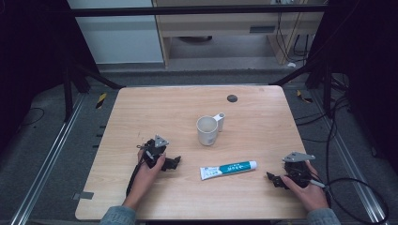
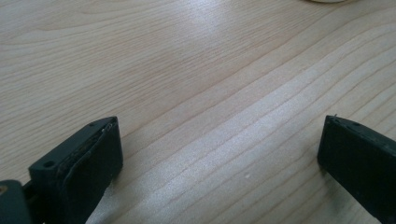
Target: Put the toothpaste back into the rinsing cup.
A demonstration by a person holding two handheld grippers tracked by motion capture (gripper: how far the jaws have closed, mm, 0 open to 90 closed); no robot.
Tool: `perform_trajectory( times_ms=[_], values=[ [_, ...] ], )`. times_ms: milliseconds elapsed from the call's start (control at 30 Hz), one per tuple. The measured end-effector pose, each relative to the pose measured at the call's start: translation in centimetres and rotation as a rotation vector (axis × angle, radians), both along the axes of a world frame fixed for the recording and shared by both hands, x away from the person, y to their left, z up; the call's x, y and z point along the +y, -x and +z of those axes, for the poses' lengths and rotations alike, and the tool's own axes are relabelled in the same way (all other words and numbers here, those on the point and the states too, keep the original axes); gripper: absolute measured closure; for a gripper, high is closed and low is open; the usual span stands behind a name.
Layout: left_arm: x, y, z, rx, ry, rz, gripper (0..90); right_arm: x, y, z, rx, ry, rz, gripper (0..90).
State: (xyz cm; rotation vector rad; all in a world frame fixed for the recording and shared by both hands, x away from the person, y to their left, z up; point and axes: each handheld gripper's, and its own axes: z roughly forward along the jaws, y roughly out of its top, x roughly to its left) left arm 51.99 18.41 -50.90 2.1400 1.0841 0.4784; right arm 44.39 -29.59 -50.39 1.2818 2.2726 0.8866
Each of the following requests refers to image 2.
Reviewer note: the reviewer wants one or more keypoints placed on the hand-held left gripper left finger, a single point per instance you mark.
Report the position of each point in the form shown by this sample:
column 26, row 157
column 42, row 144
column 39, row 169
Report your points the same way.
column 84, row 168

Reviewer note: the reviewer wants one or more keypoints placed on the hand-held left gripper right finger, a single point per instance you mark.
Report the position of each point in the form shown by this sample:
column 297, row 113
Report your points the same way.
column 361, row 161

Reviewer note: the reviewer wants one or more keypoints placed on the white round dish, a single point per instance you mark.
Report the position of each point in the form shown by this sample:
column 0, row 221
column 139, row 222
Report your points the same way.
column 327, row 1

